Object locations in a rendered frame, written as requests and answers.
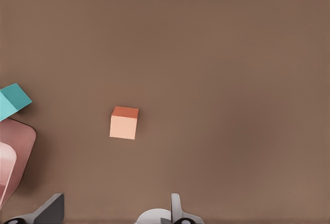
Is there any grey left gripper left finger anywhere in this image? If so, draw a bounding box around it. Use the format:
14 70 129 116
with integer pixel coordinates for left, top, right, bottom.
2 193 65 224

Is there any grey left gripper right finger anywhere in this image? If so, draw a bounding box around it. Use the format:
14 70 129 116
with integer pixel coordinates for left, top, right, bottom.
161 193 204 224

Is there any pink square container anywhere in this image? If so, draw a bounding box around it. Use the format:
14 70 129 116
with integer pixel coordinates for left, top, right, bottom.
0 117 37 208

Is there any orange cube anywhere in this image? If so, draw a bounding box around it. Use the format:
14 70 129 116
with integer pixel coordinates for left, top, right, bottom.
109 106 139 141

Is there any teal blue cube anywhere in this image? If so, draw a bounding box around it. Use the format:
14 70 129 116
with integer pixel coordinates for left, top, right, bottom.
0 83 33 122

